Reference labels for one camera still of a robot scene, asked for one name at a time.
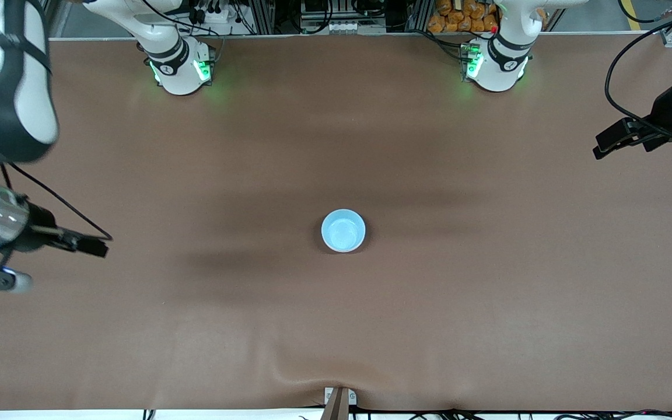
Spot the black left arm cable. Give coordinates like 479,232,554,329
604,0,672,126

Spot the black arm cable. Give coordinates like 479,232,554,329
604,0,672,126
0,163,113,242

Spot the white power strip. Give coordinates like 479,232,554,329
187,0,239,27

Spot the metal table clamp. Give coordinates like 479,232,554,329
324,386,358,420

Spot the blue bowl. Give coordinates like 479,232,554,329
320,209,367,253

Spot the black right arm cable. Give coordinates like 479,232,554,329
0,163,113,242

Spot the brown table cloth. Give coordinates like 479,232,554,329
0,35,672,412

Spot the orange snack bag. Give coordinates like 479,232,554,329
428,0,500,33

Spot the white connector block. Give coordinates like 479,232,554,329
327,21,375,34

